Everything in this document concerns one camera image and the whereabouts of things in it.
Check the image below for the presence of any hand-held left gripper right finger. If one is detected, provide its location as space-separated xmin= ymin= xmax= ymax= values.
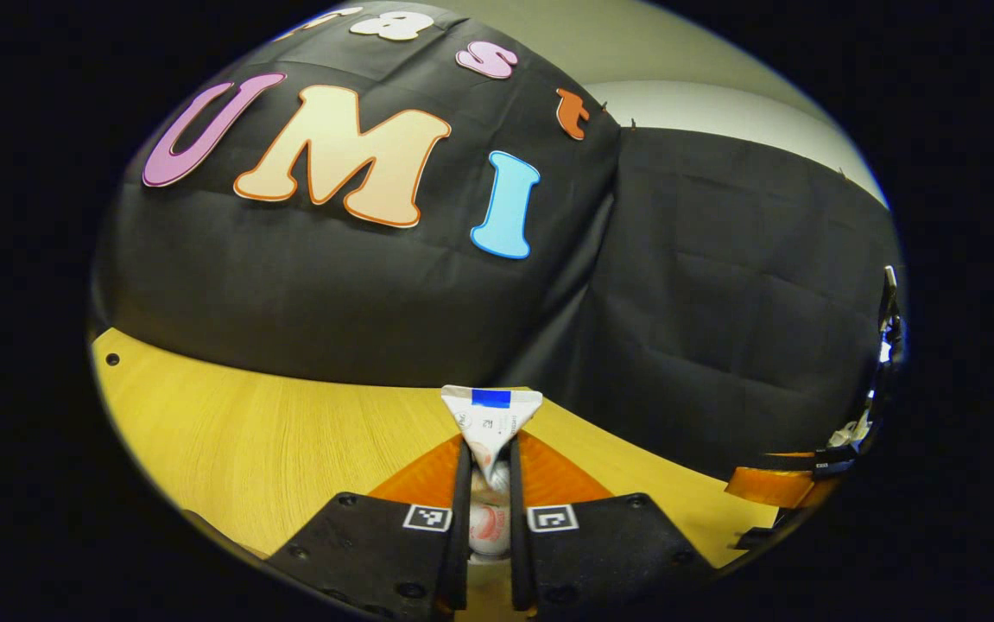
xmin=510 ymin=430 xmax=718 ymax=619

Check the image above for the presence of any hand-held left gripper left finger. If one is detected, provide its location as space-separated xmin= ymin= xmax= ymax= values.
xmin=268 ymin=432 xmax=473 ymax=622

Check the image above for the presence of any white toothpaste tube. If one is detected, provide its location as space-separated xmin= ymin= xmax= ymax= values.
xmin=440 ymin=384 xmax=543 ymax=558

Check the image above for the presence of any wooden desktop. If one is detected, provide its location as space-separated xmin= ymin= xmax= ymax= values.
xmin=91 ymin=327 xmax=781 ymax=622

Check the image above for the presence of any black backdrop cloth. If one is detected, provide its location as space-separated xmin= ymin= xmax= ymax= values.
xmin=91 ymin=0 xmax=903 ymax=485

